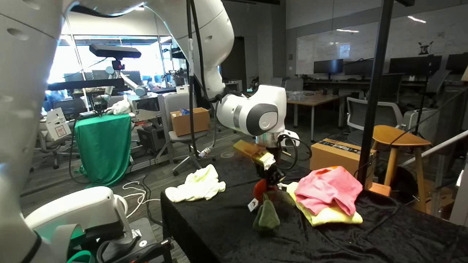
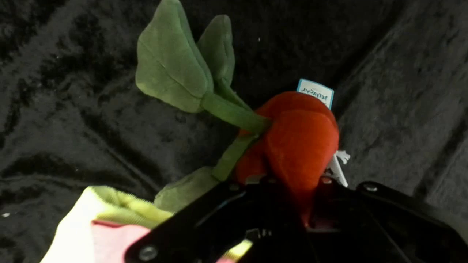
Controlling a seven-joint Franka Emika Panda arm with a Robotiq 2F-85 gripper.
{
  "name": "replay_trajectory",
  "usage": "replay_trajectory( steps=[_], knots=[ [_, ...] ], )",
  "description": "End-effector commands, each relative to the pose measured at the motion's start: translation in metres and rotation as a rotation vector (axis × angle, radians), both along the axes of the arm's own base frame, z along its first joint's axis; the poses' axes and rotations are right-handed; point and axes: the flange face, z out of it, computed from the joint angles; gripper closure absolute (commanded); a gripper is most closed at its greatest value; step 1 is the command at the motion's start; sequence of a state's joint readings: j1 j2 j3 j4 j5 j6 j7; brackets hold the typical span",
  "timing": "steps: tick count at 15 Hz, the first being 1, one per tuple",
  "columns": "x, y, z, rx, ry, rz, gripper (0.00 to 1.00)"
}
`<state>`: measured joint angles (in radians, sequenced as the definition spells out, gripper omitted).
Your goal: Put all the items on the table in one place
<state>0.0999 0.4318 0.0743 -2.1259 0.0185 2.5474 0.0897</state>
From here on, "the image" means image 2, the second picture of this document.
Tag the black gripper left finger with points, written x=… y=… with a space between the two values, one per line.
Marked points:
x=206 y=228

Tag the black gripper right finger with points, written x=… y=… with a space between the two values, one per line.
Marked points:
x=381 y=228

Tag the red radish plush toy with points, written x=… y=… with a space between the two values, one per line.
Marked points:
x=298 y=141

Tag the yellow microfiber cloth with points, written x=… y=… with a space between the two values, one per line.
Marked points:
x=74 y=234

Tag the black velvet tablecloth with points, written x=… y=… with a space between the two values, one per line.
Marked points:
x=74 y=97

